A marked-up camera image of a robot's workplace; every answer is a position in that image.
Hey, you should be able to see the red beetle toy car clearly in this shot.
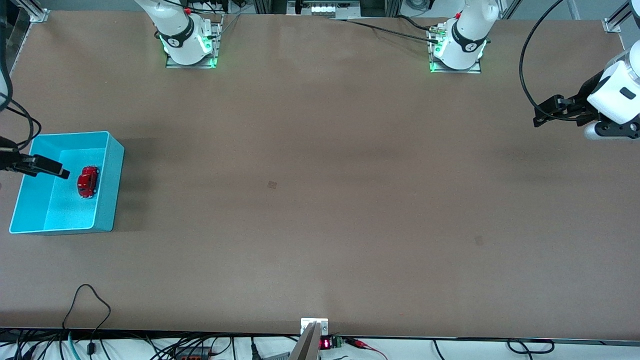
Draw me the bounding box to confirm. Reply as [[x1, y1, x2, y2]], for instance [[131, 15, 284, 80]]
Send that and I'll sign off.
[[77, 166, 100, 199]]

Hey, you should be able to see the blue plastic box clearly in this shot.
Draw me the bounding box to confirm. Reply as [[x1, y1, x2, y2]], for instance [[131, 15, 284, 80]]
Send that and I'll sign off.
[[9, 131, 125, 235]]

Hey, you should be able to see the black power strip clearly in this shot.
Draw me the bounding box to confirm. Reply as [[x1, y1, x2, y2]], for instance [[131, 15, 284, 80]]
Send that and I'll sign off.
[[172, 346, 217, 360]]

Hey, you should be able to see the white lit device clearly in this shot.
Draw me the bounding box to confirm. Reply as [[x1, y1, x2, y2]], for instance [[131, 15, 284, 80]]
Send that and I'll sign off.
[[310, 2, 361, 16]]

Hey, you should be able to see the grey metal bar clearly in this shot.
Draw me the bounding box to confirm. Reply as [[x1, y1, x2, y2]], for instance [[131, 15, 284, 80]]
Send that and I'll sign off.
[[289, 322, 321, 360]]

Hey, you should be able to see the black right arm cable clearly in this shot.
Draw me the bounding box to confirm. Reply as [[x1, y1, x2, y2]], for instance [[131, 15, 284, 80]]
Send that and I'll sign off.
[[0, 15, 43, 151]]

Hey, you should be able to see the aluminium frame profile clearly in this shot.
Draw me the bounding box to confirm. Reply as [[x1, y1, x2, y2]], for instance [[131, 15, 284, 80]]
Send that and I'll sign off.
[[602, 0, 633, 34], [20, 0, 50, 23]]

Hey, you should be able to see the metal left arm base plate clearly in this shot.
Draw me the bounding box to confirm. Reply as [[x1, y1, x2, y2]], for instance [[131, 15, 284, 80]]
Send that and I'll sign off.
[[428, 25, 482, 74]]

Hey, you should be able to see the thin black looped cable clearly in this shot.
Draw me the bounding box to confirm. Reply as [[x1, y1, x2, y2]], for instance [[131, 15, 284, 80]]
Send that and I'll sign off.
[[61, 284, 112, 356]]

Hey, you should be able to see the black cable on table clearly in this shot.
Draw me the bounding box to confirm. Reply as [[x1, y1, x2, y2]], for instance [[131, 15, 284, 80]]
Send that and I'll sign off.
[[332, 16, 443, 43]]

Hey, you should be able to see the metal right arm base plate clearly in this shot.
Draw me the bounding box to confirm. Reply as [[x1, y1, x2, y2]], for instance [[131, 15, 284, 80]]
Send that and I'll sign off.
[[166, 14, 223, 69]]

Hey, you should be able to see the black coiled cable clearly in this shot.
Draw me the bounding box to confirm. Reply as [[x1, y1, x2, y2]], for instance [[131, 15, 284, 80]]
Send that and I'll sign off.
[[506, 339, 556, 355]]

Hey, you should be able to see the white mounting bracket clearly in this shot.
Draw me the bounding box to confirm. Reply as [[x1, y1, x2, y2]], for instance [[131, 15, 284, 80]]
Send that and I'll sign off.
[[300, 318, 329, 336]]

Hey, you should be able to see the red wire with clips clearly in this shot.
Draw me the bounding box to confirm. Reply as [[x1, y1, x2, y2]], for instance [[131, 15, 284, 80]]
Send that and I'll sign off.
[[345, 337, 388, 360]]

